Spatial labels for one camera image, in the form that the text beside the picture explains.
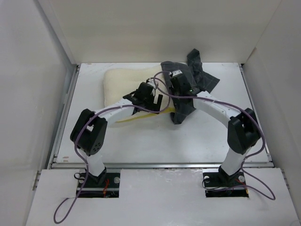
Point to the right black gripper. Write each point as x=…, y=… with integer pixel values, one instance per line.
x=172, y=89

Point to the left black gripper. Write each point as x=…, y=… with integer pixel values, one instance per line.
x=154, y=107

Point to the dark grey checked pillowcase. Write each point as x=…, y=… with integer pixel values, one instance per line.
x=197, y=77

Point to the cream yellow pillow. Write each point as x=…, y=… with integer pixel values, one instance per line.
x=121, y=81

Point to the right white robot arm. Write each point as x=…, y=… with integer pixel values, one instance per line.
x=241, y=125

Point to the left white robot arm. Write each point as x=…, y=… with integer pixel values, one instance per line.
x=89, y=131

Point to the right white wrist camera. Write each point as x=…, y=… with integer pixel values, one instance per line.
x=174, y=73

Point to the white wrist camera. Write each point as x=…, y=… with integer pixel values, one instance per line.
x=153, y=85
x=174, y=73

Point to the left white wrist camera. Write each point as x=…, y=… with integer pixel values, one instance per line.
x=153, y=85

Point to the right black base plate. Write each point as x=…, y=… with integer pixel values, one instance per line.
x=217, y=187

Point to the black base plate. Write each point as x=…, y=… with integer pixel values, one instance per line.
x=217, y=187
x=109, y=188

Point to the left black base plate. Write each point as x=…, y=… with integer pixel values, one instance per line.
x=109, y=188

